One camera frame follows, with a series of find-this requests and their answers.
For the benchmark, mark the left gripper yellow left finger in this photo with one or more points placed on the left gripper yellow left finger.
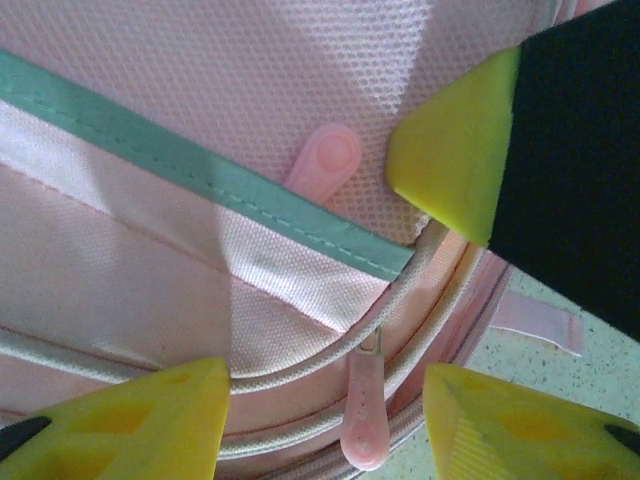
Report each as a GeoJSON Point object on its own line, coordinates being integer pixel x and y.
{"type": "Point", "coordinates": [125, 430]}

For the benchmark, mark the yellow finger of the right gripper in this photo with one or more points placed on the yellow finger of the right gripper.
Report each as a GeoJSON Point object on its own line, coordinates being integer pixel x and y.
{"type": "Point", "coordinates": [460, 155]}

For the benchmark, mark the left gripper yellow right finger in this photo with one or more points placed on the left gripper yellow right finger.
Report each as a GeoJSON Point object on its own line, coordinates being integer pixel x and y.
{"type": "Point", "coordinates": [515, 435]}

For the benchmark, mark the pink student backpack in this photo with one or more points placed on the pink student backpack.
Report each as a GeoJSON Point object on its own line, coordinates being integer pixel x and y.
{"type": "Point", "coordinates": [150, 250]}

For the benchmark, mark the pink rubber zipper pull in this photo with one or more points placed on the pink rubber zipper pull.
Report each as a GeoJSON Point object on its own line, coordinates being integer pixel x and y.
{"type": "Point", "coordinates": [332, 155]}
{"type": "Point", "coordinates": [365, 425]}

